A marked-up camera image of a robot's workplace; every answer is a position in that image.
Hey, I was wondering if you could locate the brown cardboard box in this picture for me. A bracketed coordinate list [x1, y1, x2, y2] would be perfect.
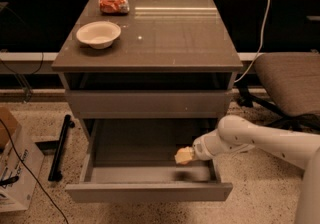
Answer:
[0, 107, 18, 150]

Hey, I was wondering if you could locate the grey drawer cabinet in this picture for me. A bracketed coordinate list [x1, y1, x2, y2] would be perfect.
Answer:
[52, 0, 242, 135]

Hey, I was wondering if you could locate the black floor cable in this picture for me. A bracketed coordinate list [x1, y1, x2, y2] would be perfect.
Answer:
[0, 117, 70, 224]

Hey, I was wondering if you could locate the white cardboard box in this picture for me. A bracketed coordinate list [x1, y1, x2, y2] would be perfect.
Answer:
[0, 125, 44, 212]

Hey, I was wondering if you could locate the open grey drawer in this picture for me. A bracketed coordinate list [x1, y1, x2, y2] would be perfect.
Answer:
[66, 119, 233, 203]

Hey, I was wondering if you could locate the white bowl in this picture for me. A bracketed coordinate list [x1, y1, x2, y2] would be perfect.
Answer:
[76, 21, 121, 50]

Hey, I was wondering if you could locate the white cable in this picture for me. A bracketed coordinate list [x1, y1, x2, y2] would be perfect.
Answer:
[234, 0, 272, 85]

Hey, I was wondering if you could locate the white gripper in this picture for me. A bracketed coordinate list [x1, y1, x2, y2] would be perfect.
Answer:
[174, 135, 217, 165]

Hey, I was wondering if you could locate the grey office chair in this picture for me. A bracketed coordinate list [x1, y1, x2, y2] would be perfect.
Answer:
[236, 52, 320, 131]

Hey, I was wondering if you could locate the red snack bag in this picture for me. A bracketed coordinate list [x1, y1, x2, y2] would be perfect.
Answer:
[98, 0, 130, 14]

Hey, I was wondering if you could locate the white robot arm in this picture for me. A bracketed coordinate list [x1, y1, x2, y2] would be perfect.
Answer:
[175, 115, 320, 224]

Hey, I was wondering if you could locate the black metal bar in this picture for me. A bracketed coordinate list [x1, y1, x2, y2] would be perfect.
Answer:
[48, 115, 75, 182]

